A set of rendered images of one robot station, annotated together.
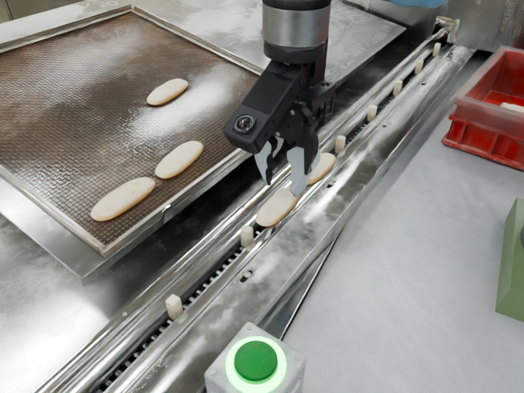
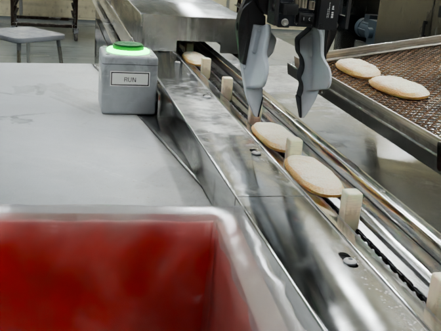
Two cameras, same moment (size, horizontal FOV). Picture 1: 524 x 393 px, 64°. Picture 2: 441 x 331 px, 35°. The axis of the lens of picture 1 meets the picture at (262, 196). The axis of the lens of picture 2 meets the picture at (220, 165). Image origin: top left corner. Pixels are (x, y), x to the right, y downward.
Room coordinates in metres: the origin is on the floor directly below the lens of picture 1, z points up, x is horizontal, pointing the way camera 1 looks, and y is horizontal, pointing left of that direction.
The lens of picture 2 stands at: (0.89, -0.59, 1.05)
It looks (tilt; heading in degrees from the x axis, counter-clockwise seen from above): 18 degrees down; 131
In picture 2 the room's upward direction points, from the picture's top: 5 degrees clockwise
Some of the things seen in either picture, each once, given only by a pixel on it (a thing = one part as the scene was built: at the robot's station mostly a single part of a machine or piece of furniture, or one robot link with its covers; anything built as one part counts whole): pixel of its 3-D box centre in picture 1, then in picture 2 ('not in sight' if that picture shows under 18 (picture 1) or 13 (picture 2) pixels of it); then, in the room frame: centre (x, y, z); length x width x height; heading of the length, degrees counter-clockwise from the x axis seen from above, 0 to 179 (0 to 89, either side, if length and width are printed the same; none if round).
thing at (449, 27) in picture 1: (445, 29); not in sight; (1.13, -0.48, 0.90); 0.06 x 0.01 x 0.06; 55
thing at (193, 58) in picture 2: not in sight; (195, 57); (0.10, 0.23, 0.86); 0.10 x 0.04 x 0.01; 145
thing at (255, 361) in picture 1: (256, 363); (128, 49); (0.20, 0.01, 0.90); 0.04 x 0.04 x 0.02
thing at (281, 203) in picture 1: (278, 203); (275, 134); (0.47, -0.03, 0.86); 0.10 x 0.04 x 0.01; 146
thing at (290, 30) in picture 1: (293, 22); not in sight; (0.49, -0.04, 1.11); 0.08 x 0.08 x 0.05
